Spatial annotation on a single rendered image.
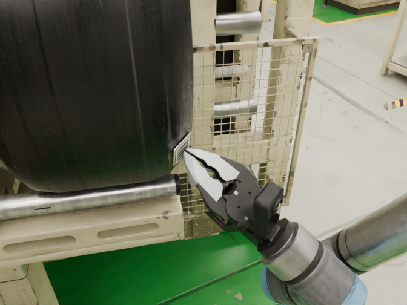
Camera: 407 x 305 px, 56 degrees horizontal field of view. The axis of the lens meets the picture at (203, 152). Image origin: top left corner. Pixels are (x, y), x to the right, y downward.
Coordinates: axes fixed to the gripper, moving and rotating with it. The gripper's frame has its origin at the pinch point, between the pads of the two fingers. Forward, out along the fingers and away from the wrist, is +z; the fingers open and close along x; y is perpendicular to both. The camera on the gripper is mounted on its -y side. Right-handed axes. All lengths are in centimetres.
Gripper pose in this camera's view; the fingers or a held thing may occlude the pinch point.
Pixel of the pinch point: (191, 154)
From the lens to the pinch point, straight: 59.5
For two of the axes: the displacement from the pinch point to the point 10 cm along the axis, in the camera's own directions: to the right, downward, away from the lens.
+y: -3.0, 2.4, 9.2
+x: 6.1, -7.0, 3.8
